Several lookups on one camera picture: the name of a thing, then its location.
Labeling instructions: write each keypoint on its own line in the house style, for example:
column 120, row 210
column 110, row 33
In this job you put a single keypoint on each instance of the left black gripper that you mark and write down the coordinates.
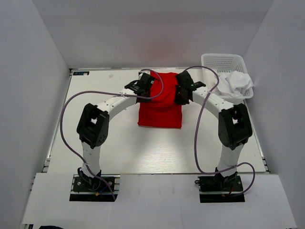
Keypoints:
column 146, row 99

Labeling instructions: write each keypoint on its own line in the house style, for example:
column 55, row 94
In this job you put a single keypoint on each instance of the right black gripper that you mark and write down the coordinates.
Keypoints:
column 177, row 100

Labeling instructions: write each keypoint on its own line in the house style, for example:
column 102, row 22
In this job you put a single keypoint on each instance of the red t shirt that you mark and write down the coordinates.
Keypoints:
column 161, row 112

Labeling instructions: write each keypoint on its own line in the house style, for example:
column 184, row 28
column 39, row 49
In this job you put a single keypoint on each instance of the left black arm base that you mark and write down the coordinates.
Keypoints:
column 92, row 189

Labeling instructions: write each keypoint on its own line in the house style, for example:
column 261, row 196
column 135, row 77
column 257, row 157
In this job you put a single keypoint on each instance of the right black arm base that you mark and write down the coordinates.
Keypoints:
column 217, row 189

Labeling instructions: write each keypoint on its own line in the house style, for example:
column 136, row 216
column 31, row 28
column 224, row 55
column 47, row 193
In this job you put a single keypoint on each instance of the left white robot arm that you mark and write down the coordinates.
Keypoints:
column 93, row 125

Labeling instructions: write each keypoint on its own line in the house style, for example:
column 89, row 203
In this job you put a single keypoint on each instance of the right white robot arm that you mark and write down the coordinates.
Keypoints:
column 234, row 125

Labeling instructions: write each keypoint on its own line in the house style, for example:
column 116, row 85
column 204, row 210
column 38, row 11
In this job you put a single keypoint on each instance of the white t shirt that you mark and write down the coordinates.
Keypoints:
column 234, row 84

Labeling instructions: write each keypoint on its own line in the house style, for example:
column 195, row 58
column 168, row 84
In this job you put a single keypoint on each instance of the blue table label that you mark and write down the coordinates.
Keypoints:
column 81, row 73

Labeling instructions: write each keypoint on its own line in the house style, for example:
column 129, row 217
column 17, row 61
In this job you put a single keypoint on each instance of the dark blue object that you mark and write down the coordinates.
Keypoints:
column 49, row 227

